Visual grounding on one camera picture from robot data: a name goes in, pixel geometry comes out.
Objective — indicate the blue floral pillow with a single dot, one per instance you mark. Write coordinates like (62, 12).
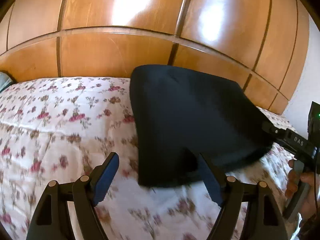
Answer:
(5, 81)

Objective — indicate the black pants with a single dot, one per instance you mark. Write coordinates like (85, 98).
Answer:
(180, 113)

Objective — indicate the wooden wardrobe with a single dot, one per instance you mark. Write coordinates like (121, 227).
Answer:
(260, 44)

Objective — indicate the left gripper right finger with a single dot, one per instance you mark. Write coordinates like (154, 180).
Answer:
(213, 178)

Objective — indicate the floral quilted bedspread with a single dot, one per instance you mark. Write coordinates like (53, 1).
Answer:
(60, 129)

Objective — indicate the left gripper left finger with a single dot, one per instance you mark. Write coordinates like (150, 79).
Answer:
(102, 177)

